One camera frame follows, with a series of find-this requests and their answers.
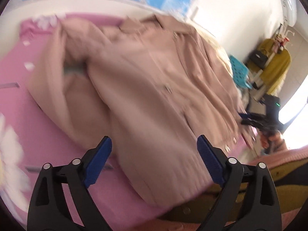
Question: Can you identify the pink knitted sleeve forearm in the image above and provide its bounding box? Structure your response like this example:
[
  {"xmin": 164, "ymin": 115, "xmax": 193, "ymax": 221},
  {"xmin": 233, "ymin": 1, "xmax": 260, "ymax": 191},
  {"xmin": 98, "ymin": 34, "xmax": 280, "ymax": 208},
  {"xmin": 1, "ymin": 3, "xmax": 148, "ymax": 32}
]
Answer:
[{"xmin": 249, "ymin": 146, "xmax": 308, "ymax": 169}]

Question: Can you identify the white air conditioner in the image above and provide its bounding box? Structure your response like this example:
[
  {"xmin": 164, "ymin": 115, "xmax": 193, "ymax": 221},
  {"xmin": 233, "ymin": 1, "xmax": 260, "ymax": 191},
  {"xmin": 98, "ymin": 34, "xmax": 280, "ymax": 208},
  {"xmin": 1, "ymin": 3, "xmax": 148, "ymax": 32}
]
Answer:
[{"xmin": 281, "ymin": 0, "xmax": 297, "ymax": 27}]

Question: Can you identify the right hand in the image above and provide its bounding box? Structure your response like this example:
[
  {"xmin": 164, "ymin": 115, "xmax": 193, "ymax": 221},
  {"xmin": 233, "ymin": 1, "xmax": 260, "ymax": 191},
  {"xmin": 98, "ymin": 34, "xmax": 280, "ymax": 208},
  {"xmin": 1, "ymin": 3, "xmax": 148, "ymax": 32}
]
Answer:
[{"xmin": 260, "ymin": 131, "xmax": 288, "ymax": 153}]

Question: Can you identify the dusty pink jacket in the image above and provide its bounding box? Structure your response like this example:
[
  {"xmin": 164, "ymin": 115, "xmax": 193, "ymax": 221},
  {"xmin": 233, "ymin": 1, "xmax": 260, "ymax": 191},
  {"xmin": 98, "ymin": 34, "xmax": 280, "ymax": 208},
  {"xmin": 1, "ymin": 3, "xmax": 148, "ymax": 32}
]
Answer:
[{"xmin": 28, "ymin": 15, "xmax": 255, "ymax": 207}]

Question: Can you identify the pink floral bed sheet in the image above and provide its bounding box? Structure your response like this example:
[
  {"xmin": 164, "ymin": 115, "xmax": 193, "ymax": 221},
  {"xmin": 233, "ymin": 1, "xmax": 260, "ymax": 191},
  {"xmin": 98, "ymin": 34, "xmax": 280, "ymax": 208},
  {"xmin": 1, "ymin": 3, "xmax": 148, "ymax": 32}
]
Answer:
[{"xmin": 1, "ymin": 15, "xmax": 166, "ymax": 230}]

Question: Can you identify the mustard yellow hanging coat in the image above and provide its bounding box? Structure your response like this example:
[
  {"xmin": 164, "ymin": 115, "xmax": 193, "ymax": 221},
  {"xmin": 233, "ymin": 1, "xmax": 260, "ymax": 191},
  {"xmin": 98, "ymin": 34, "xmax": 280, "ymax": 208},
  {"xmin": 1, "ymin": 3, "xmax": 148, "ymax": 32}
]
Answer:
[{"xmin": 247, "ymin": 39, "xmax": 291, "ymax": 96}]

